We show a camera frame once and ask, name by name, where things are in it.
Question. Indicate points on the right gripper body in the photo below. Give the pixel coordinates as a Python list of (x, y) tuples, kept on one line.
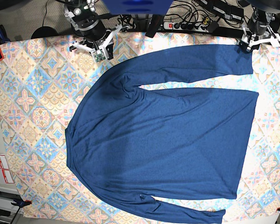
[(90, 29)]

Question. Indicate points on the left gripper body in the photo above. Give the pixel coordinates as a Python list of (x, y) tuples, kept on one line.
[(258, 28)]

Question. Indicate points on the blue long-sleeve shirt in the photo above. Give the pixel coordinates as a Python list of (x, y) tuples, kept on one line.
[(130, 146)]

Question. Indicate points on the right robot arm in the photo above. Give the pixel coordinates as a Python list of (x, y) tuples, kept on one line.
[(74, 8)]

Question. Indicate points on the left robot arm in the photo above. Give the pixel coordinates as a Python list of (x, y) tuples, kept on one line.
[(261, 9)]

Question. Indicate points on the black power adapter bricks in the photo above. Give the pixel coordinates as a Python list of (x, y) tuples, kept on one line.
[(228, 12)]

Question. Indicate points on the blue box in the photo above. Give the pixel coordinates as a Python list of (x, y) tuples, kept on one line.
[(138, 6)]

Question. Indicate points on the black round stand base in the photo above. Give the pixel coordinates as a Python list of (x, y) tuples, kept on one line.
[(43, 32)]

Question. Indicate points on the patterned tablecloth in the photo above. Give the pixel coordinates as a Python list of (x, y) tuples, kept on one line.
[(41, 85)]

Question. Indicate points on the white red stickers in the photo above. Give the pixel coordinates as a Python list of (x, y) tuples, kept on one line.
[(5, 174)]

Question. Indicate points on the clamp lower left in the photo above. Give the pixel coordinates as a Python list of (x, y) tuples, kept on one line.
[(21, 203)]

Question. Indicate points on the white power strip red switch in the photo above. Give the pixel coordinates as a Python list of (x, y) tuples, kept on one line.
[(184, 26)]

